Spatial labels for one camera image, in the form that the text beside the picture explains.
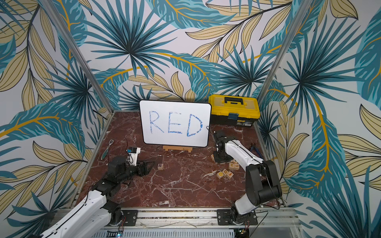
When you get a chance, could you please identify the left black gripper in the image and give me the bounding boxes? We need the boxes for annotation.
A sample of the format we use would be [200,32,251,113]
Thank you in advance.
[118,160,156,184]

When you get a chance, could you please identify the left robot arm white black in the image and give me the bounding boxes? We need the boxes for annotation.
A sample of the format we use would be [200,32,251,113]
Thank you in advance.
[29,156,155,238]

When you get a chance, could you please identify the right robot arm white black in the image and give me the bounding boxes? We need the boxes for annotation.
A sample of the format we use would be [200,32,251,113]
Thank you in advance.
[213,131,282,225]

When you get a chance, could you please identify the wooden letter block front left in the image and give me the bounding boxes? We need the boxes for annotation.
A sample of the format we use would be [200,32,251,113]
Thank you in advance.
[216,172,224,179]

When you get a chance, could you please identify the wooden letter block J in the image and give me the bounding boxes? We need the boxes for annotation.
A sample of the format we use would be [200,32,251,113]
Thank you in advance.
[226,171,234,179]

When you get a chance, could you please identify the white dry-erase board RED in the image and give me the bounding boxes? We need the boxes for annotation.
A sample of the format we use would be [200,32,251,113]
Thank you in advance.
[139,100,212,148]

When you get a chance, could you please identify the wooden board easel stand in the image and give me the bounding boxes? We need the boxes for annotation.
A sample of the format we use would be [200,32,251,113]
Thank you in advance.
[162,145,193,153]

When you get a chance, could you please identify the yellow black toolbox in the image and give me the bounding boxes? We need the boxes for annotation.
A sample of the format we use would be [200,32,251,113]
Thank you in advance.
[208,94,261,127]

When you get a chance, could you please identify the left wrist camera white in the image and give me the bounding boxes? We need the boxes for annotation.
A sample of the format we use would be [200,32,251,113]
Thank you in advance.
[126,147,141,166]

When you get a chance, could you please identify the blue handled pliers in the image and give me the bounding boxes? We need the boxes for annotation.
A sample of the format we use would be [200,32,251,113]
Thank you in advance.
[249,144,264,159]

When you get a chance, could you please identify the teal handled ratchet wrench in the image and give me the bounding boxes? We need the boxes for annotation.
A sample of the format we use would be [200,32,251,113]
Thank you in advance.
[101,139,114,160]

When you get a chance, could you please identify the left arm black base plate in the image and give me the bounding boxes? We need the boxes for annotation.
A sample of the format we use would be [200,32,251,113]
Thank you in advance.
[115,210,139,227]

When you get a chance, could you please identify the aluminium front rail frame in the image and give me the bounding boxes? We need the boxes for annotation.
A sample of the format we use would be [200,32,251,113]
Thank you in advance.
[47,207,304,238]

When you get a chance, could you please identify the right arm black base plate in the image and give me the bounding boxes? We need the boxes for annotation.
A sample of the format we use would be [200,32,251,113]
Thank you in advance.
[216,208,258,226]

